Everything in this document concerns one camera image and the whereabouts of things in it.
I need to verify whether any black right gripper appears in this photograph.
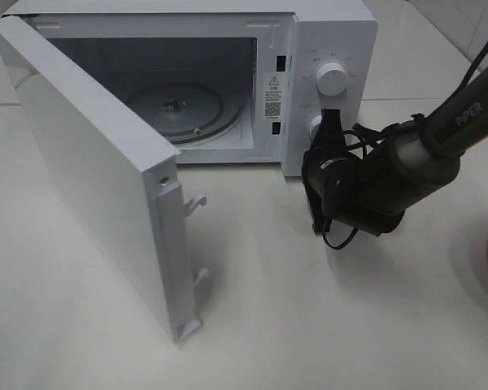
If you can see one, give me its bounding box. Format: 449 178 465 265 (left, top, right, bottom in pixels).
302 109 403 236

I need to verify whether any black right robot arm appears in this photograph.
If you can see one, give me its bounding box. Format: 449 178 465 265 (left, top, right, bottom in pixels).
302 67 488 236

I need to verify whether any lower white timer knob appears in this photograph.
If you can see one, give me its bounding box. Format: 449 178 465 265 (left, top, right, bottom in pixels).
308 115 322 141

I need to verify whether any upper white power knob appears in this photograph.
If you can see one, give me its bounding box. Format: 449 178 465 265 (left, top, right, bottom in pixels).
316 59 349 97

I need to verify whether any white microwave oven body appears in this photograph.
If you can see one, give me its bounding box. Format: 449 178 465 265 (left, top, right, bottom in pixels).
0 1 377 176

